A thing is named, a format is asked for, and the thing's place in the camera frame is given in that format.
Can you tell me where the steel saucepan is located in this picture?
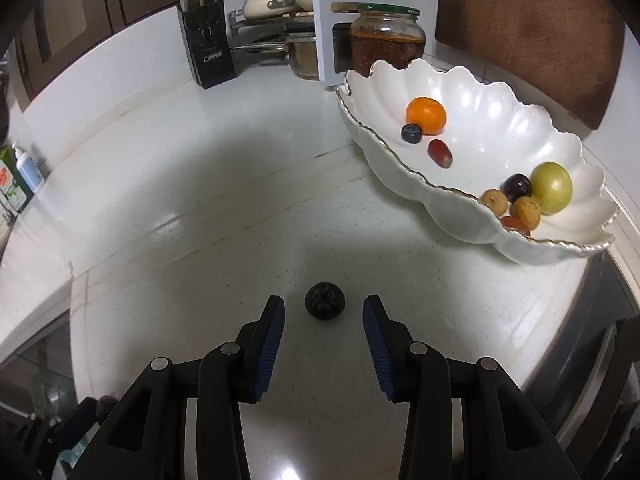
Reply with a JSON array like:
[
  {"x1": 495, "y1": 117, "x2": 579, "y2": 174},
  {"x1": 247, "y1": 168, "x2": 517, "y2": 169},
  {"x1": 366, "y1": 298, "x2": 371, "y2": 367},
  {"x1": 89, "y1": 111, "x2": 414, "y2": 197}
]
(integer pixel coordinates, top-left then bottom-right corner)
[{"x1": 230, "y1": 32, "x2": 321, "y2": 81}]

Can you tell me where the glass jar of red sauce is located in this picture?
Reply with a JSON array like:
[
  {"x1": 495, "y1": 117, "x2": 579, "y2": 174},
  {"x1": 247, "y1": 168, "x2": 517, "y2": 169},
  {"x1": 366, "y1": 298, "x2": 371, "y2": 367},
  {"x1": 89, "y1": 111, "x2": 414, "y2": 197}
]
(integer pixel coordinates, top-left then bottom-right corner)
[{"x1": 349, "y1": 3, "x2": 427, "y2": 77}]

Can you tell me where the white rack stand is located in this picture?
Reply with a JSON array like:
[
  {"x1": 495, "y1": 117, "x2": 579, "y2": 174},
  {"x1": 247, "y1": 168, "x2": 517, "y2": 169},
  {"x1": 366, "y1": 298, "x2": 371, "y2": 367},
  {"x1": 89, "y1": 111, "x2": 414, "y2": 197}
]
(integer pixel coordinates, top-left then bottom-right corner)
[{"x1": 312, "y1": 0, "x2": 386, "y2": 92}]

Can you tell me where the black gas stove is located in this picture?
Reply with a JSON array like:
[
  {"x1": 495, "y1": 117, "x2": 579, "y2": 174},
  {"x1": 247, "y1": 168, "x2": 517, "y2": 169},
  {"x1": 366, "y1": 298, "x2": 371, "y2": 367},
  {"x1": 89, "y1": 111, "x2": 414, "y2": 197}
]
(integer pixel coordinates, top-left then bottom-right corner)
[{"x1": 560, "y1": 255, "x2": 640, "y2": 466}]

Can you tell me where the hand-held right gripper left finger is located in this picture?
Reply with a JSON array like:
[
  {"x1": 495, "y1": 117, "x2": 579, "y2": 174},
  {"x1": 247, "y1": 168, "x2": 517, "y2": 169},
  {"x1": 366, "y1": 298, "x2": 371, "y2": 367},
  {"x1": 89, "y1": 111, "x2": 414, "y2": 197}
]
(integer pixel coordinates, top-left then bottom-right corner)
[{"x1": 65, "y1": 295, "x2": 286, "y2": 480}]

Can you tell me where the white scalloped bowl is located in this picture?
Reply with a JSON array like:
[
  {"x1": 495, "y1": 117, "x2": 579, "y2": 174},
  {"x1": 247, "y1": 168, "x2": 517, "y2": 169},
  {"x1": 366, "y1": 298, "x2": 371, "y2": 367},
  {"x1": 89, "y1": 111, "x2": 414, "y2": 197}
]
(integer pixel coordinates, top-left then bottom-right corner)
[{"x1": 336, "y1": 58, "x2": 618, "y2": 266}]

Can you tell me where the large tan longan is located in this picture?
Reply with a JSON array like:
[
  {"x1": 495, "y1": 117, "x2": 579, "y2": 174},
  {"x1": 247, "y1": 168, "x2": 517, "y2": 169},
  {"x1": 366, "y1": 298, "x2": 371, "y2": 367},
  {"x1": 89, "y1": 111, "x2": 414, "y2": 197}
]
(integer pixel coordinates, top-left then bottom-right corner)
[{"x1": 510, "y1": 196, "x2": 542, "y2": 231}]

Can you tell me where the orange tangerine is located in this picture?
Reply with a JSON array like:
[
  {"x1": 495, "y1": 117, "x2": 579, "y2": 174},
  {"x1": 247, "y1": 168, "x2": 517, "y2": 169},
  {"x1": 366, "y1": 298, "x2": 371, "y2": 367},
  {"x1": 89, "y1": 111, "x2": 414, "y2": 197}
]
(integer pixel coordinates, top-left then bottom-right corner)
[{"x1": 405, "y1": 96, "x2": 447, "y2": 135}]

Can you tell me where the red grape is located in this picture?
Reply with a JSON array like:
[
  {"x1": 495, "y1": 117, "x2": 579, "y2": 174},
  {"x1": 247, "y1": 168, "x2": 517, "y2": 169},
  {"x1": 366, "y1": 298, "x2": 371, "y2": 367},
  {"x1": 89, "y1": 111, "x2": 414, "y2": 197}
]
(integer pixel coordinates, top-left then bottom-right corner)
[{"x1": 427, "y1": 139, "x2": 454, "y2": 169}]

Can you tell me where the brown cutting board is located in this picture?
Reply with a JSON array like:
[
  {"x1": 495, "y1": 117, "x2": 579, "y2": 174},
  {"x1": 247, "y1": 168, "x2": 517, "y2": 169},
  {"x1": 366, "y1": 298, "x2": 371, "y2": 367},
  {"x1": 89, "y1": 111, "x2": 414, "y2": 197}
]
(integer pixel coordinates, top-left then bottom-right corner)
[{"x1": 434, "y1": 0, "x2": 626, "y2": 132}]

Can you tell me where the blue pump bottle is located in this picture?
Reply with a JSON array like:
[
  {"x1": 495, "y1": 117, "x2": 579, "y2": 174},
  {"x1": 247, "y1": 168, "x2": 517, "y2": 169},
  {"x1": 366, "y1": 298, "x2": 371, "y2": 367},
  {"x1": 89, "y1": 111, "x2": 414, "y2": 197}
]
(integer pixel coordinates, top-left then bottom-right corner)
[{"x1": 11, "y1": 140, "x2": 46, "y2": 193}]

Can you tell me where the green bottle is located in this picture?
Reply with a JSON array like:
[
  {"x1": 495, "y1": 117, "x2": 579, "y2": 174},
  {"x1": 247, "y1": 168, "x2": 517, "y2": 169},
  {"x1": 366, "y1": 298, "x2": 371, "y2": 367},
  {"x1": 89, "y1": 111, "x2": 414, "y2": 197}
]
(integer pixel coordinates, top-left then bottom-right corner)
[{"x1": 0, "y1": 147, "x2": 33, "y2": 216}]

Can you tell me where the small tan longan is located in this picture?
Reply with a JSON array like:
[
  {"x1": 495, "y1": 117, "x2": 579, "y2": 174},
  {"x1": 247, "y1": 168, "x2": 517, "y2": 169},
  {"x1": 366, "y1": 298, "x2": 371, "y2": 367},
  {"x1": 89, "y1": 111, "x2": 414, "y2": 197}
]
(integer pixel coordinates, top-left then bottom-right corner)
[{"x1": 481, "y1": 189, "x2": 510, "y2": 217}]

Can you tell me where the yellow-green round fruit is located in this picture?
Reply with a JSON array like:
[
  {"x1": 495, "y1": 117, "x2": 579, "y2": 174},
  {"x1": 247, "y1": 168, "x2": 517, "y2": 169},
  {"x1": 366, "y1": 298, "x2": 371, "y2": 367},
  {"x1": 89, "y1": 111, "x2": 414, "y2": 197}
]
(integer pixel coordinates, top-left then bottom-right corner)
[{"x1": 530, "y1": 161, "x2": 573, "y2": 216}]

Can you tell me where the dark wooden cabinet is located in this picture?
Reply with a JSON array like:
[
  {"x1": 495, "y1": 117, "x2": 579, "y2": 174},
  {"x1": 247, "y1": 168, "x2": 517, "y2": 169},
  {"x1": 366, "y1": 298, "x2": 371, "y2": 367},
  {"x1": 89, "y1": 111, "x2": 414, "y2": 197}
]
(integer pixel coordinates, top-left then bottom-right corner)
[{"x1": 15, "y1": 0, "x2": 181, "y2": 101}]

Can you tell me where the black knife block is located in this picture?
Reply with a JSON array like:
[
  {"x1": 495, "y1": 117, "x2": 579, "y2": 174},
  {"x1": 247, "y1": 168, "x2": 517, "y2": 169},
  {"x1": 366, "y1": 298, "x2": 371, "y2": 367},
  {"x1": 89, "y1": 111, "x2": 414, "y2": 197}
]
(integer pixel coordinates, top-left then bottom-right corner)
[{"x1": 177, "y1": 0, "x2": 237, "y2": 90}]

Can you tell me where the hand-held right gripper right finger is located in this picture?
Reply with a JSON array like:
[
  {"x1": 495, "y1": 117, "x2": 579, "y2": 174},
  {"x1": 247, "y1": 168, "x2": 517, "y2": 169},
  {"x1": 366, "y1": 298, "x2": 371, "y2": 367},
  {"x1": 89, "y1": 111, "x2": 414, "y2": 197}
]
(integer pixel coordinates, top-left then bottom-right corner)
[{"x1": 362, "y1": 294, "x2": 583, "y2": 480}]

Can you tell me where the dark red cherry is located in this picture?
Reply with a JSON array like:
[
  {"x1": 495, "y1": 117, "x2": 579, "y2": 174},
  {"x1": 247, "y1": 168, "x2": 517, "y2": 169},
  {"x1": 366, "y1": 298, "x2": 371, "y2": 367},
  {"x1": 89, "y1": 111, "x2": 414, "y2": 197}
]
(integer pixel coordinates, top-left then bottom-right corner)
[{"x1": 501, "y1": 173, "x2": 532, "y2": 203}]

